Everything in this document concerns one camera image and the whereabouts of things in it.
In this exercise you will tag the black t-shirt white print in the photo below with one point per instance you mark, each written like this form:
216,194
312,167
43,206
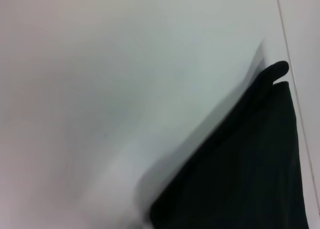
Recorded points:
237,176

